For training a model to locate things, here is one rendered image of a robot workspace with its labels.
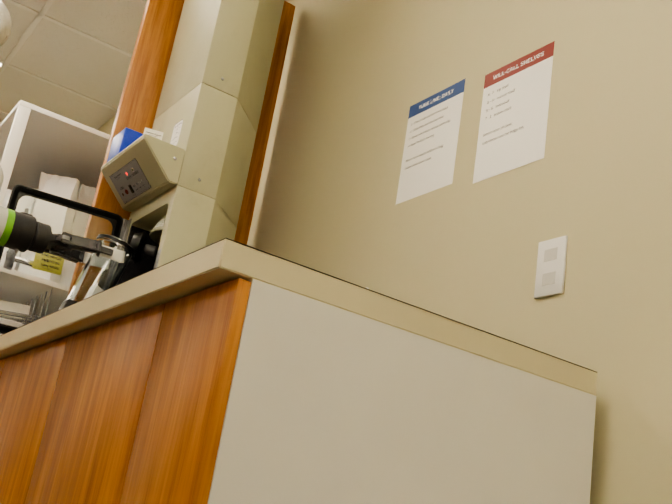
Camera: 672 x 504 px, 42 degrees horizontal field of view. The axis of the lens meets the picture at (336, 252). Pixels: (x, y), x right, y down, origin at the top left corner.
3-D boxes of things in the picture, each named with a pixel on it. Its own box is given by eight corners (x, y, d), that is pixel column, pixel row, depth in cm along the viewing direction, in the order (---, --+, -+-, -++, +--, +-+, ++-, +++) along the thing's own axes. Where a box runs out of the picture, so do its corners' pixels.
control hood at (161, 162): (130, 212, 251) (138, 180, 254) (177, 184, 225) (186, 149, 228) (91, 199, 245) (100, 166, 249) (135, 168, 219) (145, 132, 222)
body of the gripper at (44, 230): (40, 217, 217) (76, 228, 222) (29, 225, 224) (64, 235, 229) (33, 246, 215) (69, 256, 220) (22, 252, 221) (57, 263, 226)
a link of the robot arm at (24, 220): (-4, 252, 218) (8, 245, 211) (8, 209, 222) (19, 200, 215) (21, 259, 221) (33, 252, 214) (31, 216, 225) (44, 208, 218)
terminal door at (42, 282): (89, 354, 235) (124, 216, 248) (-30, 326, 224) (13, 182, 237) (88, 355, 236) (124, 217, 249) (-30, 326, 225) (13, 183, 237)
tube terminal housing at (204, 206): (173, 396, 248) (228, 150, 273) (227, 389, 222) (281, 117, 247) (89, 374, 236) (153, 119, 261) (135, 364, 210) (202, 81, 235)
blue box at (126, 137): (138, 178, 252) (145, 150, 255) (152, 169, 244) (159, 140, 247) (105, 165, 248) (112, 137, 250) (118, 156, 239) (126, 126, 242)
